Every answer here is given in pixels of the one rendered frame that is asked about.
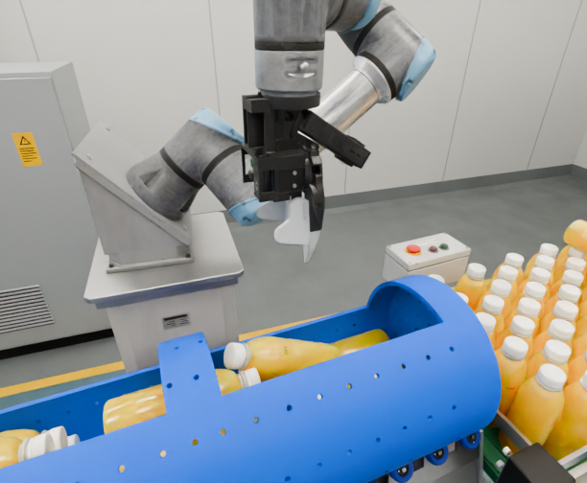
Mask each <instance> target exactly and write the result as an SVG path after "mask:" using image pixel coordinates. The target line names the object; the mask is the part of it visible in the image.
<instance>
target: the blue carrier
mask: <svg viewBox="0 0 587 483"><path fill-rule="evenodd" d="M374 329H381V330H383V331H384V332H385V333H386V334H387V336H388V337H389V339H390V340H388V341H385V342H382V343H379V344H376V345H373V346H370V347H367V348H364V349H361V350H359V351H356V352H353V353H350V354H347V355H344V356H339V357H336V358H333V359H330V360H327V361H324V362H321V363H319V364H316V365H313V366H310V367H307V368H303V369H300V370H297V371H294V372H291V373H289V374H286V375H283V376H280V377H277V378H274V379H269V380H266V381H261V382H260V383H257V384H254V385H251V386H249V387H246V388H243V389H240V390H237V391H234V392H231V393H228V394H225V395H222V392H221V389H220V386H219V382H218V378H217V374H216V371H215V369H227V368H226V367H225V366H224V362H223V355H224V350H225V348H226V346H227V345H225V346H222V347H219V348H215V349H212V350H209V348H208V345H207V342H206V339H205V336H204V334H203V332H199V333H193V334H189V335H185V336H182V337H179V338H175V339H171V340H168V341H164V342H160V343H158V359H159V364H158V365H155V366H152V367H149V368H145V369H142V370H138V371H135V372H131V373H128V374H124V375H122V376H118V377H115V378H111V379H105V380H102V381H98V382H95V383H91V384H88V385H86V386H82V387H79V388H75V389H72V390H68V391H65V392H61V393H58V394H55V395H52V396H48V397H45V398H41V399H38V400H34V401H31V402H25V403H22V404H19V405H15V406H12V407H8V408H5V409H1V410H0V432H3V431H7V430H14V429H32V430H36V431H38V432H39V433H40V434H41V432H42V431H43V430H47V431H48V430H51V429H52V428H55V427H59V426H63V427H64V428H65V430H66V434H67V437H68V436H71V435H74V434H77V435H78V436H79V438H80V443H77V444H75V445H72V446H69V447H66V448H61V449H58V450H55V451H52V452H49V453H46V454H43V455H39V456H37V457H34V458H31V459H28V460H25V461H22V462H19V463H16V464H13V465H10V466H7V467H5V468H2V469H0V483H368V482H370V481H372V480H374V479H376V478H378V477H381V476H383V475H385V474H387V473H389V472H392V471H394V470H397V469H399V468H401V467H403V466H405V465H407V464H408V463H410V462H413V461H415V460H417V459H419V458H421V457H423V456H425V455H428V454H430V453H432V452H434V451H436V450H438V449H441V448H444V447H446V446H448V445H450V444H452V443H454V442H455V441H458V440H460V439H462V438H464V437H466V436H468V435H470V434H472V433H475V432H477V431H479V430H481V429H483V428H485V427H486V426H488V425H489V424H490V423H491V422H492V420H493V419H494V417H495V416H496V413H497V411H498V408H499V405H500V400H501V392H502V386H501V375H500V369H499V365H498V361H497V358H496V355H495V352H494V349H493V346H492V344H491V341H490V339H489V337H488V335H487V333H486V331H485V329H484V327H483V325H482V324H481V321H480V320H479V318H478V317H477V316H476V315H475V313H474V312H473V311H472V309H471V308H470V307H469V306H468V304H467V303H466V302H465V301H464V300H463V299H462V298H461V297H460V296H459V295H458V294H457V293H456V292H455V291H454V290H452V289H451V288H450V287H448V286H447V285H445V284H444V283H442V282H440V281H439V280H437V279H435V278H433V277H430V276H426V275H410V276H406V277H403V278H399V279H395V280H392V281H388V282H384V283H381V284H380V285H379V286H377V287H376V288H374V290H373V291H372V292H371V294H370V296H369V299H368V302H367V305H365V306H361V307H358V308H355V309H352V310H346V311H343V312H339V313H336V314H332V315H329V316H325V317H322V318H319V319H316V320H312V321H309V322H305V323H302V324H298V325H295V326H291V327H289V328H285V329H282V330H278V331H275V332H271V333H265V334H262V335H259V336H255V337H253V338H249V339H246V340H242V341H239V342H235V343H240V344H241V343H247V342H249V341H250V340H251V339H254V338H257V337H262V336H275V337H283V338H291V339H299V340H307V341H314V342H323V343H333V342H335V341H338V340H341V339H344V338H347V337H350V336H353V335H356V334H362V333H365V332H368V331H371V330H374ZM426 357H427V358H428V359H426ZM401 365H402V366H403V369H402V368H401ZM375 374H376V375H377V379H376V378H375ZM161 383H162V389H163V395H164V402H165V407H166V413H167V414H164V415H161V416H158V417H155V418H152V419H149V420H147V421H144V422H141V423H138V424H135V425H130V426H127V427H124V428H121V429H118V430H115V431H112V432H109V433H107V434H105V432H104V421H103V412H104V406H105V403H106V402H107V401H108V400H110V399H114V398H117V397H120V396H123V395H125V394H124V393H126V394H128V393H131V392H135V391H138V390H141V389H146V388H149V387H151V386H155V385H158V384H161ZM347 384H349V385H350V388H349V389H348V388H347ZM318 394H319V395H320V396H321V399H320V400H319V399H318V397H317V395H318ZM255 417H257V418H258V422H257V423H254V422H253V419H254V418H255ZM223 428H224V429H225V434H224V435H221V430H222V429H223ZM194 439H197V440H198V443H197V444H196V445H193V444H192V441H193V440H194ZM162 450H165V451H166V455H165V456H163V457H162V456H161V455H160V452H161V451H162ZM122 465H123V466H124V467H125V470H124V471H119V468H120V466H122Z"/></svg>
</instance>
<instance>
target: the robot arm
mask: <svg viewBox="0 0 587 483"><path fill-rule="evenodd" d="M253 25H254V41H255V42H254V48H255V49H254V58H255V86H256V87H257V88H258V89H259V90H260V91H258V94H251V95H242V104H243V122H244V136H243V135H242V134H241V133H240V132H239V131H237V130H236V129H235V128H234V127H233V126H231V125H230V124H229V123H228V122H226V121H225V120H224V119H223V118H222V117H220V116H219V115H218V114H217V113H215V112H214V111H213V110H211V109H210V108H207V107H204V108H201V109H200V110H199V111H198V112H197V113H196V114H195V115H194V116H193V117H192V118H191V117H190V118H189V119H188V120H189V121H188V122H187V123H186V124H185V125H184V126H183V127H182V128H181V129H180V130H179V131H178V132H177V133H176V134H175V135H174V136H173V137H172V138H171V140H170V141H169V142H168V143H167V144H166V145H165V146H164V147H163V148H162V149H161V150H160V151H159V152H158V153H156V154H154V155H152V156H150V157H148V158H147V159H145V160H143V161H141V162H139V163H137V164H135V165H133V166H132V167H131V168H130V169H129V170H128V171H127V173H126V178H127V181H128V183H129V185H130V186H131V188H132V189H133V190H134V191H135V193H136V194H137V195H138V196H139V197H140V198H141V199H142V200H143V201H144V202H145V203H146V204H147V205H149V206H150V207H151V208H152V209H154V210H155V211H156V212H157V213H158V214H160V215H162V216H163V217H165V218H167V219H171V220H182V219H183V218H184V217H185V216H186V215H187V213H188V212H189V210H190V208H191V206H192V204H193V202H194V199H195V197H196V195H197V193H198V191H199V190H200V189H201V188H202V187H203V186H204V185H206V187H207V188H208V189H209V190H210V191H211V192H212V193H213V195H214V196H215V197H216V198H217V199H218V200H219V202H220V203H221V204H222V205H223V206H224V208H225V209H226V210H227V211H228V214H229V215H231V216H232V217H233V218H235V219H236V220H237V221H238V222H239V223H240V224H242V225H243V226H252V225H255V224H257V223H260V222H262V221H263V220H265V219H270V220H281V221H284V222H283V223H282V224H281V225H279V226H278V227H277V228H276V229H275V230H274V239H275V240H276V241H277V242H278V243H282V244H295V245H303V259H304V263H307V262H309V261H310V259H311V257H312V255H313V252H314V250H315V248H316V245H317V241H318V238H319V234H320V230H321V229H322V222H323V215H324V207H325V197H324V188H323V171H322V160H321V157H320V154H321V153H322V152H323V151H324V150H325V149H328V150H330V151H331V152H333V153H334V154H335V156H334V157H336V158H337V159H339V160H340V162H341V163H342V164H344V165H348V166H350V167H353V166H355V167H358V168H360V169H361V168H362V167H363V166H364V163H365V162H366V160H367V159H368V157H369V155H370V154H371V152H370V151H369V150H367V149H366V148H365V145H364V144H363V143H361V142H360V141H359V140H358V139H357V138H354V137H351V136H349V135H345V134H344V132H345V131H347V130H348V129H349V128H350V127H351V126H352V125H354V124H355V123H356V122H357V121H358V120H359V119H360V118H361V117H363V115H364V114H365V113H366V112H367V111H368V110H369V109H371V108H372V107H373V106H374V105H375V104H387V103H389V102H390V101H391V100H392V99H393V98H395V100H396V101H399V102H402V101H404V100H405V99H406V98H407V97H408V95H409V94H410V93H411V92H412V91H413V90H414V88H415V87H416V86H417V85H418V83H420V82H421V81H422V79H423V78H424V77H425V75H426V74H427V72H428V71H429V70H430V68H431V66H432V65H433V63H434V60H435V56H436V51H435V48H434V47H433V46H432V45H431V43H430V42H429V41H428V40H427V39H426V38H427V37H426V36H423V35H422V34H421V33H420V32H418V31H417V30H416V29H415V28H414V27H413V25H412V24H411V23H410V22H409V21H408V20H407V19H406V18H405V17H404V16H403V15H402V14H401V13H400V12H399V11H398V10H396V9H395V8H394V7H393V6H392V5H391V4H390V3H389V1H388V0H253ZM325 32H336V33H337V34H338V35H339V37H340V38H341V40H342V41H343V43H344V44H345V45H346V46H347V48H348V49H349V50H350V51H351V52H352V53H353V55H354V56H355V58H354V59H353V61H352V70H351V72H350V73H348V74H347V75H346V76H345V77H344V78H343V79H342V80H340V81H339V82H338V83H337V84H336V85H335V86H334V87H333V88H331V89H330V90H329V91H328V92H327V93H326V94H325V95H324V96H322V97H320V92H319V91H318V90H320V89H321V88H322V81H323V61H324V46H325V43H324V42H325ZM302 192H303V193H304V198H302Z"/></svg>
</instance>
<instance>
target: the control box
mask: <svg viewBox="0 0 587 483"><path fill-rule="evenodd" d="M433 240H434V241H433ZM437 240H438V241H437ZM422 242H424V243H423V244H422ZM441 243H447V244H448V245H449V247H448V249H442V248H440V247H439V246H440V244H441ZM410 244H415V245H418V246H419V247H420V248H421V250H420V252H416V253H411V252H410V251H409V250H407V246H408V245H410ZM432 245H434V246H436V247H437V249H438V250H437V251H436V252H432V251H430V250H429V248H430V246H432ZM470 251H471V249H470V248H469V247H467V246H466V245H464V244H462V243H461V242H459V241H457V240H456V239H454V238H452V237H451V236H449V235H448V234H446V233H442V234H437V235H433V236H429V237H425V238H421V239H417V240H413V241H405V242H401V243H396V244H393V245H389V246H387V248H386V256H385V262H384V269H383V277H384V278H385V279H386V280H387V281H392V280H395V279H399V278H403V277H406V276H410V275H426V276H429V275H432V274H434V275H438V276H441V277H442V278H443V279H444V281H445V282H444V284H445V285H446V284H449V283H453V282H455V281H458V280H459V279H460V278H461V277H462V276H463V275H464V271H465V268H466V265H467V262H468V258H469V255H470Z"/></svg>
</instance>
